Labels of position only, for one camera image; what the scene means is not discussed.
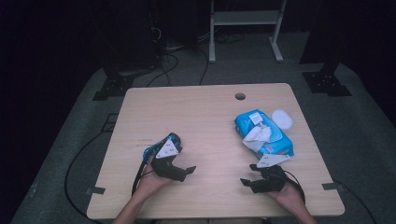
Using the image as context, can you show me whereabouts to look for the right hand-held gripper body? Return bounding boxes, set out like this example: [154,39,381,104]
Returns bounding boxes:
[251,153,291,194]

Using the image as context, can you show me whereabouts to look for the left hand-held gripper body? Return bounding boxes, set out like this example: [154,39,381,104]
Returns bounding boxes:
[151,138,187,181]

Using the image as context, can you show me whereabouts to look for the blue toy car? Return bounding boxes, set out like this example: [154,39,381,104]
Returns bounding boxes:
[143,133,183,163]

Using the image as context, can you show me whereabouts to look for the white wet wipe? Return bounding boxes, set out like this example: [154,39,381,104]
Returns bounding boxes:
[242,124,276,153]

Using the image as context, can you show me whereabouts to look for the blue wet wipes pack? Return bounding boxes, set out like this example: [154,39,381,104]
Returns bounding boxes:
[233,108,295,159]

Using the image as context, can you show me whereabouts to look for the person's left hand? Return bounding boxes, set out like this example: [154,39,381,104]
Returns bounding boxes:
[136,162,172,197]

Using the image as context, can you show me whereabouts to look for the person's right hand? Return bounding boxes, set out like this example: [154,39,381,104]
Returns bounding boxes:
[269,183,304,216]

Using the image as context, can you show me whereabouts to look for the white plastic pack lid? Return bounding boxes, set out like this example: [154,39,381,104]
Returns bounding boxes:
[271,109,294,131]

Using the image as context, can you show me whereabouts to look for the black tape strip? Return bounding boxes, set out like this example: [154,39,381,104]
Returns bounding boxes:
[321,182,346,191]
[85,186,106,196]

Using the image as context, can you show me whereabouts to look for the black stand base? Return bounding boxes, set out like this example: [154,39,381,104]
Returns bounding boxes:
[92,73,135,102]
[302,60,353,97]

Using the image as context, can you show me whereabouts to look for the white power strip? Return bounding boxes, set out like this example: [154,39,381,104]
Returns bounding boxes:
[164,45,189,53]

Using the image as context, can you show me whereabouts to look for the white metal stand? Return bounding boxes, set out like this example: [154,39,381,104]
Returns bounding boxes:
[208,0,288,63]

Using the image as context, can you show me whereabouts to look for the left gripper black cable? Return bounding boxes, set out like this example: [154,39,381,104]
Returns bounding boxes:
[131,152,154,196]

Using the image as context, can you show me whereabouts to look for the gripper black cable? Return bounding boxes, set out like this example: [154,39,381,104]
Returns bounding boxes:
[282,170,306,204]
[131,152,154,196]

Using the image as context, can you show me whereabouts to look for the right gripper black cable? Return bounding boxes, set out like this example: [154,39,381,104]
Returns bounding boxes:
[282,170,306,204]

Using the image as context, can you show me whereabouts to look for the black floor frame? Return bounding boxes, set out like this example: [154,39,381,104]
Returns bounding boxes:
[101,113,120,133]

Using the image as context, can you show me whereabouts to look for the long black floor cable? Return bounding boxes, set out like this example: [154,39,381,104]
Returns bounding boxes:
[64,130,108,220]

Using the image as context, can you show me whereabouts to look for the looped black floor cable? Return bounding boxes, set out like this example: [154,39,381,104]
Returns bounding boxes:
[146,51,180,88]

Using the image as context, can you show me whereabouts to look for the thin black floor cable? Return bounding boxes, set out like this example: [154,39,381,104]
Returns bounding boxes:
[198,48,210,87]

